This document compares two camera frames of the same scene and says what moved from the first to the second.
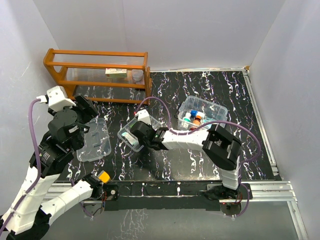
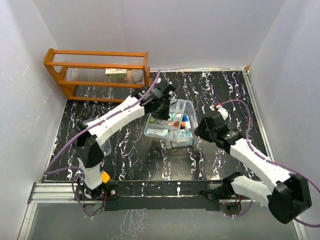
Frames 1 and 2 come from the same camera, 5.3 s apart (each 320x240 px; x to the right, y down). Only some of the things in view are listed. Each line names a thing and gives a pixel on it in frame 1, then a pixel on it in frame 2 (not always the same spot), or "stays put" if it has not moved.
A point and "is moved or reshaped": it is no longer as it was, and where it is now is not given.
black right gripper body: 145,144 -> 211,136
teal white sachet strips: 132,141 is moved or reshaped
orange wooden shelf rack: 106,69 stays put
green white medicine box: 115,72 stays put
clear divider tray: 130,139 -> 182,122
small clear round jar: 137,74 stays put
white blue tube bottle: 193,113 -> 185,123
